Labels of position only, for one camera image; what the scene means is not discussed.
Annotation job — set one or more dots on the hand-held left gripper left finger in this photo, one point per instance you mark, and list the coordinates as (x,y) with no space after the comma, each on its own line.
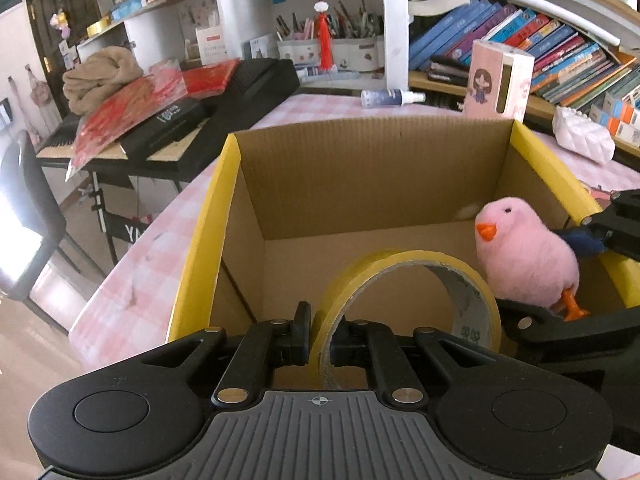
(302,334)

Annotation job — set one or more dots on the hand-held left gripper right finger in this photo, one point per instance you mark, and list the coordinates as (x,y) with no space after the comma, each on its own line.
(343,342)

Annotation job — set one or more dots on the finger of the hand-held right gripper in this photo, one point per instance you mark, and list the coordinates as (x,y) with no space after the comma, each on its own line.
(582,243)
(530,321)

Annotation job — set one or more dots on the pink plush bird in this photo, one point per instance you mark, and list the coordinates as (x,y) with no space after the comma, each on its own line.
(530,255)

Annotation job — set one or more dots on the yellow tape roll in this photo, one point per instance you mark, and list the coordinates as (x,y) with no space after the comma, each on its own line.
(350,275)

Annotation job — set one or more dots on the yellow-edged cardboard box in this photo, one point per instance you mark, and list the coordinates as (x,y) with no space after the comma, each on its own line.
(375,180)

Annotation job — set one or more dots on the white quilted purse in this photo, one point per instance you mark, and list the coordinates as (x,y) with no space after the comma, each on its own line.
(582,135)

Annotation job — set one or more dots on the orange and white box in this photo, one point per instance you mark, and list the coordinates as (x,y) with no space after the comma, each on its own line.
(625,102)
(607,122)

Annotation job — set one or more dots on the pink checked cartoon desk mat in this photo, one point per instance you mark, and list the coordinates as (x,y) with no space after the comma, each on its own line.
(150,260)

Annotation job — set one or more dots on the pink desktop container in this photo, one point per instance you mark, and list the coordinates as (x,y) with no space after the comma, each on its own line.
(492,80)

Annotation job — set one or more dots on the black keyboard stand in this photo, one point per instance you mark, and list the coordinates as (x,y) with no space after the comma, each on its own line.
(125,230)

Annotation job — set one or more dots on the row of colourful books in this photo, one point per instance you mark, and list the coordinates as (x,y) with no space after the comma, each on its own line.
(550,40)

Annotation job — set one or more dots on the blue spray bottle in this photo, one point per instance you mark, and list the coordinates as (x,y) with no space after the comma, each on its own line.
(385,98)

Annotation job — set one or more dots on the black long case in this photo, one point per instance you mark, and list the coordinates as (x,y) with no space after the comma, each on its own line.
(170,122)

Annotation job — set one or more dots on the black electronic keyboard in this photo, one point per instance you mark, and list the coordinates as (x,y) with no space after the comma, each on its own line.
(260,85)

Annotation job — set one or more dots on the small red wrapped packet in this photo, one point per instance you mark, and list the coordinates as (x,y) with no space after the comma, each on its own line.
(210,77)

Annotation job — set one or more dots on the white bookshelf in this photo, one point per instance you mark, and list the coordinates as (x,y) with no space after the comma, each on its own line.
(395,35)

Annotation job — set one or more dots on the white pen organizer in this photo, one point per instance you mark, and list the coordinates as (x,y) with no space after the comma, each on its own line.
(350,55)

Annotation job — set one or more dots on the large red wrapped packet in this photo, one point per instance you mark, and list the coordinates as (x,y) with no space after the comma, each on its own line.
(125,110)

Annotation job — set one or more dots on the small blue card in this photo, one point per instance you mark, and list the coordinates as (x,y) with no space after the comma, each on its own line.
(257,47)

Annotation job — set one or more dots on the red tassel ornament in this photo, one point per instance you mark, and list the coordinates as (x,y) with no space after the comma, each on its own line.
(325,35)

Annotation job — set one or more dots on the white card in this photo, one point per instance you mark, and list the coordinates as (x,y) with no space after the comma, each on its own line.
(210,45)

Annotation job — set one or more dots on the black chair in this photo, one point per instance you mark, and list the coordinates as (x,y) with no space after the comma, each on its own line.
(30,185)

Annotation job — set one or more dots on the beige folded cloth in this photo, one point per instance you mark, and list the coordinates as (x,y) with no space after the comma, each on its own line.
(100,80)

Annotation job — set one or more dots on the gold box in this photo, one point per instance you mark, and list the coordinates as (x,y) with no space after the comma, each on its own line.
(100,25)

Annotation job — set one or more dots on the small pink doll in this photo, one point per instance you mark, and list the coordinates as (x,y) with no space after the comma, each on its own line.
(60,22)

